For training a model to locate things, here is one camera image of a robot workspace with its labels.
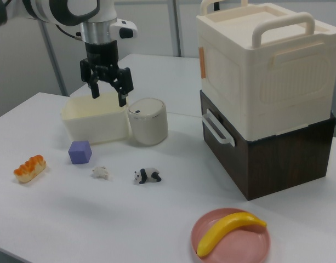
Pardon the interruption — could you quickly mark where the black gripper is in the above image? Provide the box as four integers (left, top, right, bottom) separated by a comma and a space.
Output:
79, 41, 135, 107

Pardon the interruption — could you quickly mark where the toy bread loaf orange glaze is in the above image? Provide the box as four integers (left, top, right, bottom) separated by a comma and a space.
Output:
13, 155, 47, 184

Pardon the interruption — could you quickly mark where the cream plastic basket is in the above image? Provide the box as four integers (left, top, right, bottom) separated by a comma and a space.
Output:
60, 92, 130, 145

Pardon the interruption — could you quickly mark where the small cream lidded bin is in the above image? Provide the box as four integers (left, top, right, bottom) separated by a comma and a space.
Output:
127, 98, 168, 145

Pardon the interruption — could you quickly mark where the purple foam cube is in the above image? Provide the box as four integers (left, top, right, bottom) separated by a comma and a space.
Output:
68, 140, 92, 165

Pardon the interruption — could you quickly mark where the crumpled white paper ball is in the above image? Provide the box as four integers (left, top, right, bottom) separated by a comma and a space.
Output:
91, 165, 110, 180

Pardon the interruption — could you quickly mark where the copper latch strip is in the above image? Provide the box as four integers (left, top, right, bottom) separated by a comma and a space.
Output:
198, 47, 206, 79

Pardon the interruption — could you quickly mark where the panda toy figure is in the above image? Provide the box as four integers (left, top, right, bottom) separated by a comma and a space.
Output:
133, 167, 162, 185

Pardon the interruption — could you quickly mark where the yellow toy banana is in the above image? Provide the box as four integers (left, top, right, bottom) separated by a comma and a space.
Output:
197, 211, 267, 258

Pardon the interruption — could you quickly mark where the dark wood-look box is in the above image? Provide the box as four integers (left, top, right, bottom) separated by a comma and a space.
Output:
200, 89, 336, 202

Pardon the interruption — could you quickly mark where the pink plate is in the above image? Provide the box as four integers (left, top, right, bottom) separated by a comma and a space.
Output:
191, 208, 271, 263

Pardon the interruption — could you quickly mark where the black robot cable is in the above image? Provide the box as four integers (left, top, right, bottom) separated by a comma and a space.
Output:
54, 24, 85, 41

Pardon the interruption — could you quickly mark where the white drawer handle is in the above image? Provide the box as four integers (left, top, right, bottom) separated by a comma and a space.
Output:
202, 108, 236, 147

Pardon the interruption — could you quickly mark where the white appliance with handle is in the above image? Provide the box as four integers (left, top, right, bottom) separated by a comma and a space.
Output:
196, 0, 336, 142

